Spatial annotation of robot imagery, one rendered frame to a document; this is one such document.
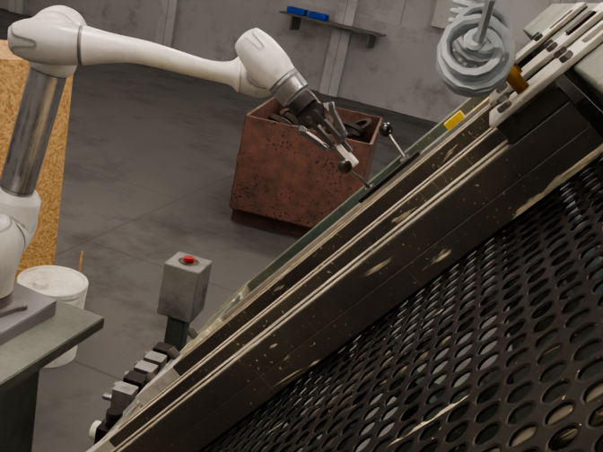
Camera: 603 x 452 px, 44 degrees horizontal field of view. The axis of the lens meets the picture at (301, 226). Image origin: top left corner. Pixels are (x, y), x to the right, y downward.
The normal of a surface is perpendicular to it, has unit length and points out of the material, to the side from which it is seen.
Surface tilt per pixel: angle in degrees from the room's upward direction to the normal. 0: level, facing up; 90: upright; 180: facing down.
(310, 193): 90
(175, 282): 90
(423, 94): 90
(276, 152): 90
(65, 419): 0
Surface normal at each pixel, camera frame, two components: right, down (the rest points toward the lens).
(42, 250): 0.79, 0.35
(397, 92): -0.32, 0.25
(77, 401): 0.20, -0.92
